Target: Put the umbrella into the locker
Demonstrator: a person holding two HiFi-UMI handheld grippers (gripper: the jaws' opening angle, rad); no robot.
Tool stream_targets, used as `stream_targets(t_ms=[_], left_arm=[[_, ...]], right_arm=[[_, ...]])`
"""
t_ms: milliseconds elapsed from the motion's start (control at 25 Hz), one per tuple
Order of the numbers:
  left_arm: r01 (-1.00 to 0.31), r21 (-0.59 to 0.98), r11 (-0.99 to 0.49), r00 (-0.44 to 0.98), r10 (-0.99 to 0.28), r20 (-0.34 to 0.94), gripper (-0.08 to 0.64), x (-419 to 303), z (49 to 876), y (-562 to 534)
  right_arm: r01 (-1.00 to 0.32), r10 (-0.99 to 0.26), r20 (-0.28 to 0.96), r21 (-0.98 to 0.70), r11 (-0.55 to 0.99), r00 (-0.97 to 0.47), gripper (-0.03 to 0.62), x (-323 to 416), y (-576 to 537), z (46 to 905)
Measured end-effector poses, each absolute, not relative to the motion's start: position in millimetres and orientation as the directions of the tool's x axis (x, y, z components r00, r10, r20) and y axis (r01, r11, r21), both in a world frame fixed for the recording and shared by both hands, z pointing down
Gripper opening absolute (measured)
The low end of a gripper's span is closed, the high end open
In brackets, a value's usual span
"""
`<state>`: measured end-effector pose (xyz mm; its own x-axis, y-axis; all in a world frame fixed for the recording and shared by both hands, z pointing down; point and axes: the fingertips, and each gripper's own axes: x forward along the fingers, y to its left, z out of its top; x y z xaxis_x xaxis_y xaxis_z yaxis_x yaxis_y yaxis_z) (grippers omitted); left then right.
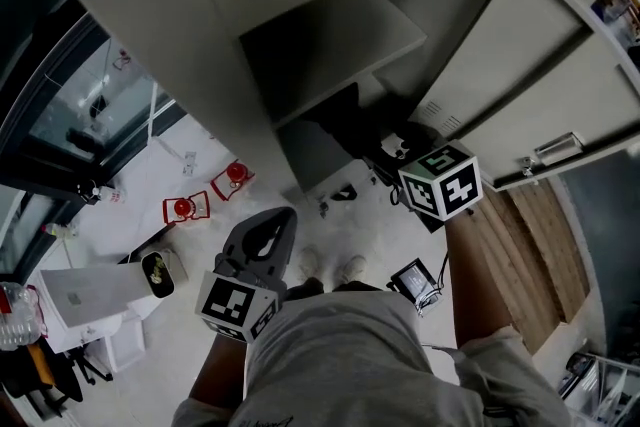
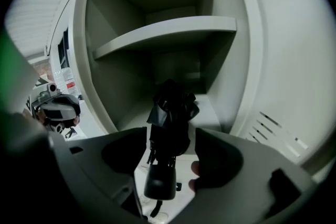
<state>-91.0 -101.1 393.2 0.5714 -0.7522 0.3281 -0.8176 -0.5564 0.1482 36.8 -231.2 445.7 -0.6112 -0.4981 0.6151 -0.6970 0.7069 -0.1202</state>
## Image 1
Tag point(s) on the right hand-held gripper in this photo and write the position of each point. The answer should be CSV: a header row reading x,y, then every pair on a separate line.
x,y
445,190

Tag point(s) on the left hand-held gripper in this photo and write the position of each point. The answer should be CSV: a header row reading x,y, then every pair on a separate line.
x,y
230,305

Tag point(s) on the grey metal cabinet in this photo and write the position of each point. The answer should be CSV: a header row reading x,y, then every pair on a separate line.
x,y
150,15

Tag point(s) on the person's right forearm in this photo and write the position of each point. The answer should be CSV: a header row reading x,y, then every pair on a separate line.
x,y
475,285

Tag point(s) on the person's left forearm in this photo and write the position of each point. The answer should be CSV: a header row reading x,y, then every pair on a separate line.
x,y
220,375

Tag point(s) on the person's left shoe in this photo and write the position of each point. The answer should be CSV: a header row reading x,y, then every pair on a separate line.
x,y
309,262

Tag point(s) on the person's shoe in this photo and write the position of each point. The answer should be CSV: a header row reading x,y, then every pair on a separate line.
x,y
309,262
351,269

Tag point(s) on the person's dark trousers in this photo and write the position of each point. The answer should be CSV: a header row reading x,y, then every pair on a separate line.
x,y
310,289

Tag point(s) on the red blister pack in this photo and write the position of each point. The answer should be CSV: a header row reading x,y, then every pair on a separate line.
x,y
181,209
234,174

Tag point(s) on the person's right shoe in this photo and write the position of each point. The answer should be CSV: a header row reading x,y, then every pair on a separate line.
x,y
351,269

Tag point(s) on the small black screen device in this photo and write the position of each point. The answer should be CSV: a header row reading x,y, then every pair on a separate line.
x,y
412,280

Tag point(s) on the black clip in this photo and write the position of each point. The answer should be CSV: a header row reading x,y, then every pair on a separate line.
x,y
345,194

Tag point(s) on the white paper tag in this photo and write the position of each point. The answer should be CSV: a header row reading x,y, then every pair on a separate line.
x,y
189,163

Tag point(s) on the oval tin with greens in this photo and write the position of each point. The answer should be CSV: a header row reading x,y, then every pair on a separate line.
x,y
158,275

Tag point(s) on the wooden plank platform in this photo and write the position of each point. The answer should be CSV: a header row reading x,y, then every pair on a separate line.
x,y
540,255

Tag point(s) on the person's grey t-shirt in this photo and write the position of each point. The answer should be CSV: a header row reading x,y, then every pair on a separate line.
x,y
340,365

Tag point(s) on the white bottle red label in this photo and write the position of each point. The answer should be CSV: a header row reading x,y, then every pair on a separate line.
x,y
112,196

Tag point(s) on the white flat box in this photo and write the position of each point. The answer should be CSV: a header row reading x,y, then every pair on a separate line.
x,y
85,297

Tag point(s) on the small clear bottle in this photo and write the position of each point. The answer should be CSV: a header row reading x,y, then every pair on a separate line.
x,y
60,230

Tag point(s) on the black office chair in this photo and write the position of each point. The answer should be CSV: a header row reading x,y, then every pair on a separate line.
x,y
65,380

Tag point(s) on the dark framed window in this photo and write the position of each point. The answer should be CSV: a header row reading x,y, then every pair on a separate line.
x,y
30,165

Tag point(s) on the clear plastic bottle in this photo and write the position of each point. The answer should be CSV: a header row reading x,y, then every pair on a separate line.
x,y
20,320

